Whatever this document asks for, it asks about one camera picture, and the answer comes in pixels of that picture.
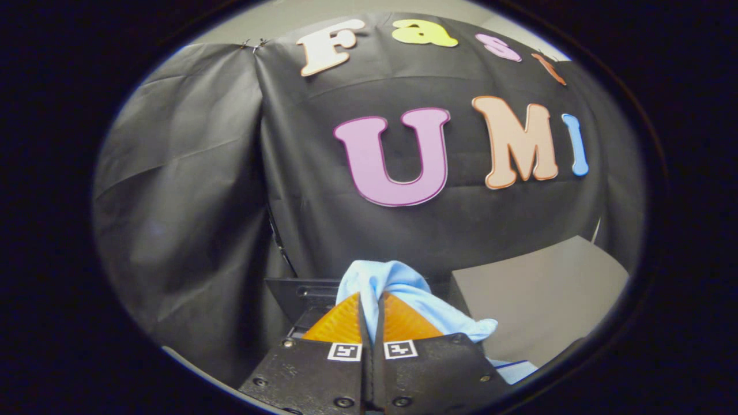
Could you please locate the white cabinet with grey top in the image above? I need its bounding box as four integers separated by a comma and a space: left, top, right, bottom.
450, 235, 630, 369

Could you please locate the black backdrop cloth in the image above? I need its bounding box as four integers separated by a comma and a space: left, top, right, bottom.
92, 12, 646, 387

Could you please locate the light blue garment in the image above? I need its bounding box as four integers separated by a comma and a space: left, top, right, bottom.
336, 260, 540, 384

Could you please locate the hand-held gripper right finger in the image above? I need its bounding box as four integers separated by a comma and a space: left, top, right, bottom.
374, 292, 511, 415

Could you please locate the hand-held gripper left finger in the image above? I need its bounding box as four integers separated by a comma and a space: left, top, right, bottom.
238, 292, 374, 415

